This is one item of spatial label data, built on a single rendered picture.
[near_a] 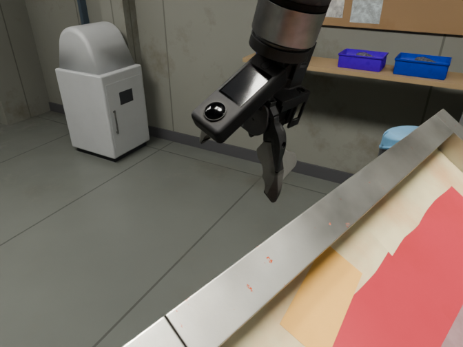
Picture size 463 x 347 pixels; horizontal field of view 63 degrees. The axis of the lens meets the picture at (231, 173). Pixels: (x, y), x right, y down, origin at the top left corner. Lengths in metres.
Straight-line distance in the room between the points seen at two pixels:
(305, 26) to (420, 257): 0.28
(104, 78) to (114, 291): 1.93
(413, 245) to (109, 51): 3.53
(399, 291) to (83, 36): 3.50
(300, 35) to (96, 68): 3.31
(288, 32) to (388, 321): 0.30
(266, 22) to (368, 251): 0.26
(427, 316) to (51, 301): 2.33
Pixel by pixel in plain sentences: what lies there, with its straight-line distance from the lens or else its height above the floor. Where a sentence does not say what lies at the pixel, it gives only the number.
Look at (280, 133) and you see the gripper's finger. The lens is 0.46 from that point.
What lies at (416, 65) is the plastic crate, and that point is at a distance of 2.70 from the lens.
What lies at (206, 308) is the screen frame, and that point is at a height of 1.55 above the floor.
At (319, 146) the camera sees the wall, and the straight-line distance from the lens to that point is 3.48.
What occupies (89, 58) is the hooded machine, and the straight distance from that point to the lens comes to 3.71.
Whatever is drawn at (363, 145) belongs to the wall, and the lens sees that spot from 3.38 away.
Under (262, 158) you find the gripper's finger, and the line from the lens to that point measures 0.49.
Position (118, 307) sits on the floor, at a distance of 2.43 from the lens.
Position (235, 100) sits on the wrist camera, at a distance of 0.42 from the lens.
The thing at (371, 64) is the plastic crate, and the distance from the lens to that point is 2.74.
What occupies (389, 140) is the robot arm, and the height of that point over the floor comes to 1.41.
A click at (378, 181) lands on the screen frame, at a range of 0.45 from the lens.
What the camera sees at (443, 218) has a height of 1.47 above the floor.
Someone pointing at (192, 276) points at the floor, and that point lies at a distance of 2.52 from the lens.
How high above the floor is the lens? 1.76
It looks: 29 degrees down
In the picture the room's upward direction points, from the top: straight up
